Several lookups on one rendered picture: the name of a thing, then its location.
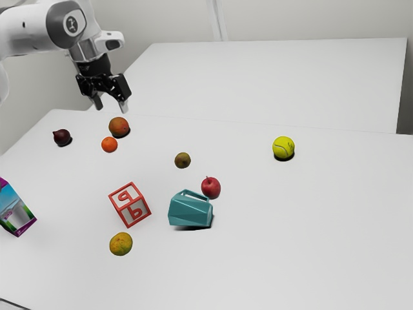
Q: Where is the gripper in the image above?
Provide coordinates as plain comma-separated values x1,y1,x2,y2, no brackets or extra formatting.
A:
74,53,133,114

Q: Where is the teal faceted mug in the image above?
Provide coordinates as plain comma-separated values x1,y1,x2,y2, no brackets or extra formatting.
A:
167,189,214,229

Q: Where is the orange-red round fruit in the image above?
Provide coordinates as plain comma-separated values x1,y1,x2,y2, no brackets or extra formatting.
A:
108,116,130,138

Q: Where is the orange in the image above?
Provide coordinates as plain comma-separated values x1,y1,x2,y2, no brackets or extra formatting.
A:
101,136,119,154

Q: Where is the dark red fruit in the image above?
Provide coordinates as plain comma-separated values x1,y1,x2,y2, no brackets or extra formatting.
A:
52,129,72,147

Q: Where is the small green-brown fruit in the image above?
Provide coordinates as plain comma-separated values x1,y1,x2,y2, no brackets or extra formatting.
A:
174,152,192,169

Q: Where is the red letter block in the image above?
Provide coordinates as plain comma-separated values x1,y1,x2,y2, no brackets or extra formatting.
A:
108,181,152,229

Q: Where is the red apple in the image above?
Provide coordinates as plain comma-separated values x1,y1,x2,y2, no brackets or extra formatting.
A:
201,176,222,200

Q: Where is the purple milk carton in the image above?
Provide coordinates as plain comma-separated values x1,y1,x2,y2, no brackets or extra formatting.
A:
0,176,38,238

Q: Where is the yellow-orange mottled fruit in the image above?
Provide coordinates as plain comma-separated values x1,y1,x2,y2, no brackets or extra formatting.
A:
109,231,134,257

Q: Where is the yellow tennis ball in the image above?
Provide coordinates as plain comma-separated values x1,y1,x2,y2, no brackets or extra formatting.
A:
272,136,296,160

